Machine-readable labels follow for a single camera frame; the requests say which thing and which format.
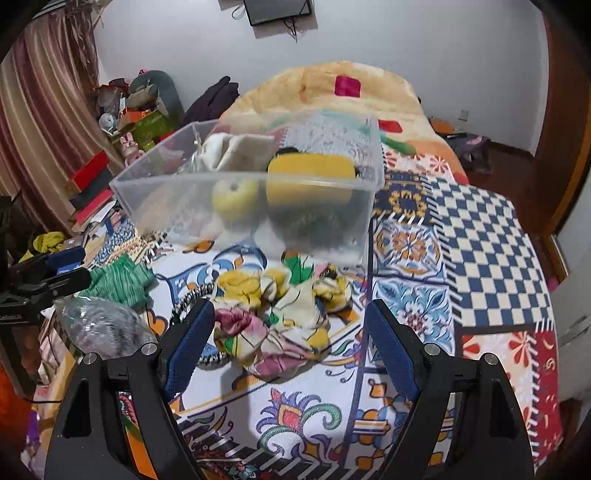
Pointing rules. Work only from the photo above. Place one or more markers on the dark jacket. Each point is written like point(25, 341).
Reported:
point(213, 101)

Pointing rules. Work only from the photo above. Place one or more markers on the pink rabbit figurine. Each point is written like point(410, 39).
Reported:
point(130, 148)

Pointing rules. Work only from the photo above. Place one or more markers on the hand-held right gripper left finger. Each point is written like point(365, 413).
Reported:
point(187, 350)

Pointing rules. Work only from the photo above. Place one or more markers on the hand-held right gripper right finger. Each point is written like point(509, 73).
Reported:
point(392, 350)

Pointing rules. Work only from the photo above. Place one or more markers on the stack of books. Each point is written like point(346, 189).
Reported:
point(92, 212)

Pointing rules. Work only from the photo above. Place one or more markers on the striped curtain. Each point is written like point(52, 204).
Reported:
point(41, 115)

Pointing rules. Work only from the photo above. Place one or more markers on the clear plastic bag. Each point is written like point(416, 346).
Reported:
point(99, 325)

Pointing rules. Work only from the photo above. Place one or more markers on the yellow green cloth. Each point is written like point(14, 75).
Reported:
point(46, 242)

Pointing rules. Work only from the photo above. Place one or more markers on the wall television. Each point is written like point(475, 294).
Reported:
point(277, 10)

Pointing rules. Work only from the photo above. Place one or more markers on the floral print cloth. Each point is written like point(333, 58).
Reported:
point(281, 314)

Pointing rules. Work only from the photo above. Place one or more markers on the green knitted cloth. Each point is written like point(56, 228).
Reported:
point(122, 281)

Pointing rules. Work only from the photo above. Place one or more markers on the green cardboard box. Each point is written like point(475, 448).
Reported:
point(154, 125)

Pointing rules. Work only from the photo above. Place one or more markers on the yellow sponge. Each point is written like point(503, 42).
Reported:
point(308, 181)

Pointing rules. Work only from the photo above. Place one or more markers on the patchwork print bedsheet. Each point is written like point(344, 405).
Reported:
point(443, 286)

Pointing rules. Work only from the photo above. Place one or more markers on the red box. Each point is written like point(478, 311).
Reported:
point(90, 173)

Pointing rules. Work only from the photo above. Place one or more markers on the white cloth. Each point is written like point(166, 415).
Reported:
point(233, 150)

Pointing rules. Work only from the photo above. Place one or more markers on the clear plastic storage box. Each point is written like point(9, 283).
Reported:
point(258, 198)

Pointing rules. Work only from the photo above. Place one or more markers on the yellow blanket pillow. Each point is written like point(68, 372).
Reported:
point(323, 90)

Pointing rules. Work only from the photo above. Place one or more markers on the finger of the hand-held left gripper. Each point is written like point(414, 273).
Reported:
point(55, 272)

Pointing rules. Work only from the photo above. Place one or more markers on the yellow apple plush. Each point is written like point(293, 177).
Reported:
point(234, 196)

